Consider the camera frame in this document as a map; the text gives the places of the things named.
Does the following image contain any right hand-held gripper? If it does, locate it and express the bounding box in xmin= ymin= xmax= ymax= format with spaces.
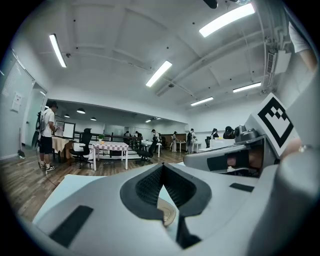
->
xmin=244 ymin=92 xmax=301 ymax=178

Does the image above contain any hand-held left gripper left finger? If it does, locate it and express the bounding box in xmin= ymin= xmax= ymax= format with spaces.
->
xmin=32 ymin=161 xmax=181 ymax=253

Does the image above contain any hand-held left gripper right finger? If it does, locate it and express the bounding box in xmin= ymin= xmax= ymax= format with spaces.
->
xmin=162 ymin=161 xmax=281 ymax=251

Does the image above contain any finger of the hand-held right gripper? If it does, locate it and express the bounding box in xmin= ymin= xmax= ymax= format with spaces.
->
xmin=183 ymin=139 xmax=265 ymax=176

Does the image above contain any tan glasses case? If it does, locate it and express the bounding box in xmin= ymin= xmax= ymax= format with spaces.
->
xmin=155 ymin=196 xmax=177 ymax=228

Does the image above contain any person's right forearm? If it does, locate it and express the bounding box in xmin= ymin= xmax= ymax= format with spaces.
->
xmin=279 ymin=137 xmax=305 ymax=161

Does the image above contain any white desk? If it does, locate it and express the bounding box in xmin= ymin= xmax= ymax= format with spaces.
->
xmin=140 ymin=140 xmax=161 ymax=159
xmin=174 ymin=140 xmax=203 ymax=154

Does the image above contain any long ceiling light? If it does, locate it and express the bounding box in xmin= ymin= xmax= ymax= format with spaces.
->
xmin=190 ymin=96 xmax=215 ymax=107
xmin=232 ymin=81 xmax=262 ymax=94
xmin=48 ymin=33 xmax=68 ymax=69
xmin=198 ymin=2 xmax=256 ymax=39
xmin=145 ymin=60 xmax=174 ymax=88

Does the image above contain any black office chair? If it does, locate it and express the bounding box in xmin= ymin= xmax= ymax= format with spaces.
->
xmin=69 ymin=127 xmax=94 ymax=169
xmin=135 ymin=136 xmax=160 ymax=165

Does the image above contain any table with checkered cloth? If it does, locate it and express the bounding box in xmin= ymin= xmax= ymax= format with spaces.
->
xmin=89 ymin=140 xmax=130 ymax=171

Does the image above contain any black metal railing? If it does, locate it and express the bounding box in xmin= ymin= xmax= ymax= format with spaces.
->
xmin=73 ymin=130 xmax=151 ymax=161

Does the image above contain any table with beige cloth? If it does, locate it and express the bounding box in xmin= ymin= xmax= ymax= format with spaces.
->
xmin=51 ymin=135 xmax=74 ymax=164

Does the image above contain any person's light grey shirt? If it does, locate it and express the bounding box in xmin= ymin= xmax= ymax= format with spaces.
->
xmin=288 ymin=20 xmax=313 ymax=54

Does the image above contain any white shelf cabinet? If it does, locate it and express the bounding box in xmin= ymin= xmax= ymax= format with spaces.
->
xmin=54 ymin=120 xmax=76 ymax=139

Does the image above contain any broom with dustpan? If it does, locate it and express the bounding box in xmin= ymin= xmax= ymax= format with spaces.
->
xmin=17 ymin=127 xmax=26 ymax=160

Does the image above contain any black backpack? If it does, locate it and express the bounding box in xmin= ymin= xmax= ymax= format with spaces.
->
xmin=35 ymin=110 xmax=47 ymax=149

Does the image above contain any white wall air unit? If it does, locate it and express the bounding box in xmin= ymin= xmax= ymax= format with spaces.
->
xmin=265 ymin=48 xmax=292 ymax=76

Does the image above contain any white wall notice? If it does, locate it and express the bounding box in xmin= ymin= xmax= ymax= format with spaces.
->
xmin=10 ymin=91 xmax=23 ymax=114

